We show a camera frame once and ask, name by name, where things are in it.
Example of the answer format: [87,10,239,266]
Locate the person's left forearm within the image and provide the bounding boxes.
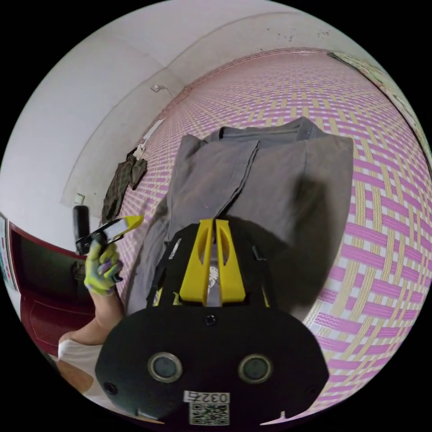
[66,289,126,346]

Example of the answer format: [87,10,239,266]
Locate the olive plaid shirt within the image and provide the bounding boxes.
[100,147,149,226]

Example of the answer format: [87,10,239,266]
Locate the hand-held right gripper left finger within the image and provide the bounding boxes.
[179,218,214,303]

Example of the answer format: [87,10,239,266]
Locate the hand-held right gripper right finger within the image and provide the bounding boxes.
[216,219,246,303]

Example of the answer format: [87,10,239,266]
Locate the dark red door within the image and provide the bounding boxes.
[8,221,99,357]

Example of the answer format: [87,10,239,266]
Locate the gray short-sleeve shirt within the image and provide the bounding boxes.
[126,116,355,316]

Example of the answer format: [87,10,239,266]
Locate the person's body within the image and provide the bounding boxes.
[50,338,117,411]

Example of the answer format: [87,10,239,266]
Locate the person's left hand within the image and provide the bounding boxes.
[83,241,123,297]

